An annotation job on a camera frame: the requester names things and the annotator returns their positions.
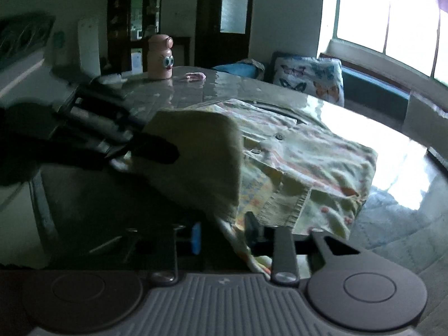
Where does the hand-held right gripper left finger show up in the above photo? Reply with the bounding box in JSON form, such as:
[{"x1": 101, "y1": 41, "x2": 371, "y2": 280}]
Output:
[{"x1": 87, "y1": 222, "x2": 203, "y2": 285}]

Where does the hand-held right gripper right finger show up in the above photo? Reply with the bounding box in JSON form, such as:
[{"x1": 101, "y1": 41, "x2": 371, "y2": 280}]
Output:
[{"x1": 244, "y1": 211, "x2": 362, "y2": 285}]

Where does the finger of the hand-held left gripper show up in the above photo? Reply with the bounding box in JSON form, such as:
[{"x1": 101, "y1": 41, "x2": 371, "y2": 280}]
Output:
[
  {"x1": 75, "y1": 88, "x2": 148, "y2": 144},
  {"x1": 105, "y1": 130, "x2": 181, "y2": 166}
]

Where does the floral button shirt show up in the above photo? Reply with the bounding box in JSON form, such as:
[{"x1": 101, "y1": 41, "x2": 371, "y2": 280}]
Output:
[{"x1": 126, "y1": 99, "x2": 379, "y2": 276}]

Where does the white tissue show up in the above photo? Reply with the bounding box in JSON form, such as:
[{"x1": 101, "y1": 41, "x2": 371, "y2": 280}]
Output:
[{"x1": 97, "y1": 73, "x2": 128, "y2": 85}]

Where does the white appliance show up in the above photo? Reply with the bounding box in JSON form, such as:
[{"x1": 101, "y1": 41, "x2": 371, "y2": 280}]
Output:
[{"x1": 77, "y1": 17, "x2": 102, "y2": 78}]

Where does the pink cartoon-eyed bottle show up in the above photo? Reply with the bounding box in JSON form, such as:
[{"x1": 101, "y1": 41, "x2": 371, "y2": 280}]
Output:
[{"x1": 146, "y1": 34, "x2": 174, "y2": 80}]

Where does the dark wooden display cabinet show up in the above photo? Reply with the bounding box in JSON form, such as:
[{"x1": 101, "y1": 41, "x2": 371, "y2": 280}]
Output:
[{"x1": 107, "y1": 0, "x2": 192, "y2": 76}]

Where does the blue cushion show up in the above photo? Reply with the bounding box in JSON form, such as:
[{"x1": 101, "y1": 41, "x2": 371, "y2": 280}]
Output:
[{"x1": 211, "y1": 59, "x2": 266, "y2": 79}]

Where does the dark door with frosted glass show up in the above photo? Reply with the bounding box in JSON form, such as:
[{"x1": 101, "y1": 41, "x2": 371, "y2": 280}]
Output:
[{"x1": 196, "y1": 0, "x2": 255, "y2": 69}]

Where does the butterfly print pillow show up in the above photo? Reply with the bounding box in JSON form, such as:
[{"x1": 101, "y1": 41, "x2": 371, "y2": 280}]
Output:
[{"x1": 272, "y1": 53, "x2": 346, "y2": 107}]

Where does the teal sofa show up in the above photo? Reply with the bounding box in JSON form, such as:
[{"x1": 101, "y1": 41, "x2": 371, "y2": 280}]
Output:
[{"x1": 318, "y1": 53, "x2": 414, "y2": 121}]

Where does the grey cushion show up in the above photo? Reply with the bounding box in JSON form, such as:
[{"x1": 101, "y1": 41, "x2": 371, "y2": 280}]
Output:
[{"x1": 402, "y1": 91, "x2": 448, "y2": 144}]

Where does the window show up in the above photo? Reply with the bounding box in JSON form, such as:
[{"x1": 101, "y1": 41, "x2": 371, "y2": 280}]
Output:
[{"x1": 325, "y1": 0, "x2": 448, "y2": 81}]

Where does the framed wall picture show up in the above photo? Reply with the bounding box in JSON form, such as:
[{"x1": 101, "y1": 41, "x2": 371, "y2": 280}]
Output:
[{"x1": 0, "y1": 11, "x2": 57, "y2": 71}]

